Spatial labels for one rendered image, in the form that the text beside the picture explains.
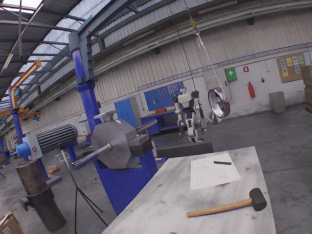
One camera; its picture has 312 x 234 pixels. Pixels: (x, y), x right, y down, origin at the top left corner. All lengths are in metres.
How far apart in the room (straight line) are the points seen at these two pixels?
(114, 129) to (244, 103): 5.49
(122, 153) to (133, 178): 0.29
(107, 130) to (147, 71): 5.87
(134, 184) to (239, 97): 5.38
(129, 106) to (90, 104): 3.79
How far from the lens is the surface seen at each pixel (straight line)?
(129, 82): 7.80
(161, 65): 7.07
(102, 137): 1.71
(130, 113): 7.30
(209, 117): 2.24
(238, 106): 6.49
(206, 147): 1.71
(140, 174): 1.65
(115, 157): 1.70
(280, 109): 6.21
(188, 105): 3.21
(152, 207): 0.94
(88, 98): 3.67
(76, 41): 4.03
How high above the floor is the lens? 1.41
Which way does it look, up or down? 6 degrees down
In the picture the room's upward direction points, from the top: 15 degrees counter-clockwise
